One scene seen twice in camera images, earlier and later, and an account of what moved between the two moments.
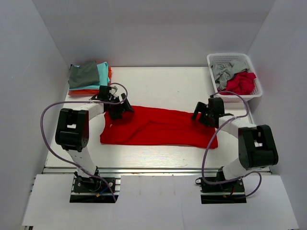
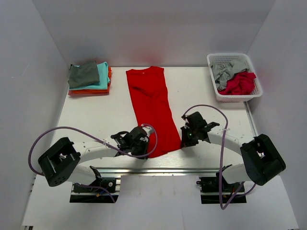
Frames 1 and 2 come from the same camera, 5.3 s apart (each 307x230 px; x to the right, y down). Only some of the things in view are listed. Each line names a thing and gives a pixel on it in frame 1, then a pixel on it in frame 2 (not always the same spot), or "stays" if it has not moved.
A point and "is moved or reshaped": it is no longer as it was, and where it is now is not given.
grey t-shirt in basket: (223, 71) stays
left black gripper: (123, 107) → (145, 142)
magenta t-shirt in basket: (242, 83) stays
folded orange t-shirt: (89, 92) stays
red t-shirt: (153, 125) is moved or reshaped
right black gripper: (201, 107) → (185, 142)
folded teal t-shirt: (103, 78) stays
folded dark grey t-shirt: (85, 74) stays
